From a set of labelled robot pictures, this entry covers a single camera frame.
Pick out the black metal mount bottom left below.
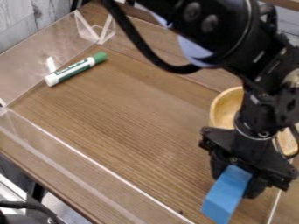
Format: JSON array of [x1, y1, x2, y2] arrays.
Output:
[[0, 200, 60, 224]]

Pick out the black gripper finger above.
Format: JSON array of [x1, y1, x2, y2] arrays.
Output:
[[243, 174, 273, 199], [210, 150, 234, 179]]

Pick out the green and white marker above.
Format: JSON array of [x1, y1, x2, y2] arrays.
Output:
[[44, 52, 108, 87]]

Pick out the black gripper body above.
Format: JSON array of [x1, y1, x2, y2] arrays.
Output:
[[199, 127, 298, 191]]

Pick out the black cable bottom left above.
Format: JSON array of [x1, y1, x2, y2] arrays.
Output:
[[0, 199, 60, 224]]

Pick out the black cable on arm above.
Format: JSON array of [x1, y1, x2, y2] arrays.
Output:
[[100, 0, 203, 75]]

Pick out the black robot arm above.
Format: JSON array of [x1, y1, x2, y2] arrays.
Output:
[[136, 0, 299, 199]]

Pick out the brown wooden bowl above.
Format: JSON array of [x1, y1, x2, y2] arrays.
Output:
[[210, 87, 299, 158]]

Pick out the clear acrylic tray walls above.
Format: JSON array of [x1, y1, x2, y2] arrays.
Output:
[[0, 9, 299, 224]]

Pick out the blue rectangular block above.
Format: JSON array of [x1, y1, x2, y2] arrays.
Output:
[[202, 165, 253, 224]]

